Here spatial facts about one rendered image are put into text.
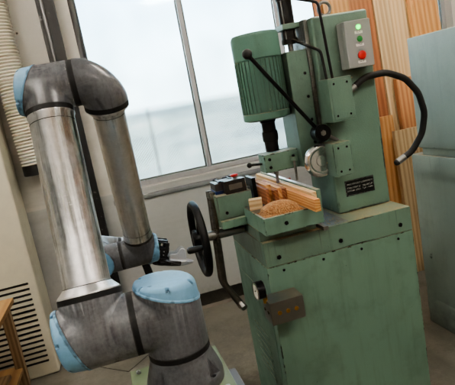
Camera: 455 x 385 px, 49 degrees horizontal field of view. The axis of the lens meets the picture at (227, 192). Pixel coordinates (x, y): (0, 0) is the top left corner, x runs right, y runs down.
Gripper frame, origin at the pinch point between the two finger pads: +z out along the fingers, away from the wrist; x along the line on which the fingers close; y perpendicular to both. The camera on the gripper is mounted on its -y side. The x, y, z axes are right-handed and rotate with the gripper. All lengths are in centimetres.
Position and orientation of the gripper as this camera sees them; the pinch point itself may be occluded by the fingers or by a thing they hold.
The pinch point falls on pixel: (189, 263)
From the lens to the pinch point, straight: 177.2
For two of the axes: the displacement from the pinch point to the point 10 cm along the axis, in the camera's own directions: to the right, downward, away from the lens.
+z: 9.6, 1.3, 2.7
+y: 1.6, -9.8, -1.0
